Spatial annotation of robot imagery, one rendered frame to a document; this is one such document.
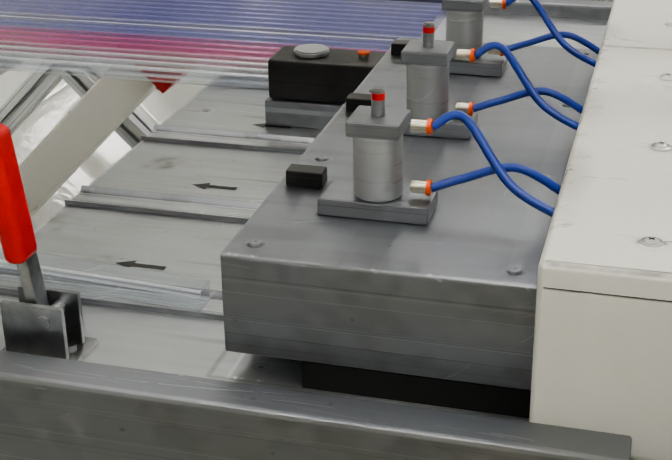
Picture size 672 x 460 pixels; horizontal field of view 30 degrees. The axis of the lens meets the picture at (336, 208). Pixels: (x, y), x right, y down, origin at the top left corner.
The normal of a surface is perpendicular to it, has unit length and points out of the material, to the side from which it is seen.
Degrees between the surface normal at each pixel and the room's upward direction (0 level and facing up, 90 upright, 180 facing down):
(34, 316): 90
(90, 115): 90
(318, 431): 90
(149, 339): 45
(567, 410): 90
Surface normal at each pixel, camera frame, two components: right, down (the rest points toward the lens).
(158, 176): -0.01, -0.92
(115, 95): -0.26, 0.39
